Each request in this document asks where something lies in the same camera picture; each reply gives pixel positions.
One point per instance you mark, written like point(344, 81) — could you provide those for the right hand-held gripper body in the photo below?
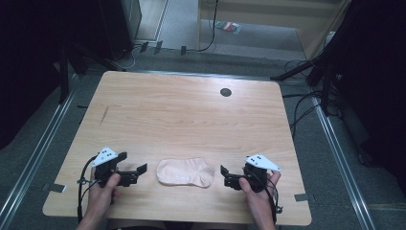
point(258, 174)

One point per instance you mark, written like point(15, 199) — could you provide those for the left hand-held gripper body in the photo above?
point(104, 163)

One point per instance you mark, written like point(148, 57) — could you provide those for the person's right hand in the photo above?
point(260, 204)

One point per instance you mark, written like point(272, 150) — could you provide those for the person's left hand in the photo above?
point(100, 201)

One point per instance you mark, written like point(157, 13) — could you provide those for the grey tape piece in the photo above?
point(301, 197)
point(55, 187)

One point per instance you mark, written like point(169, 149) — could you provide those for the black plug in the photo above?
point(144, 47)
point(158, 47)

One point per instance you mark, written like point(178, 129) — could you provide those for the black cabinet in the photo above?
point(121, 25)

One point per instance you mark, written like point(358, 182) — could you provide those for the colourful packet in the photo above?
point(228, 26)

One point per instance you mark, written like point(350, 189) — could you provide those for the light wooden platform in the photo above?
point(271, 12)

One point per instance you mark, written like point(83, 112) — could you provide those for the metal floor rail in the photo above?
point(35, 159)
point(341, 159)

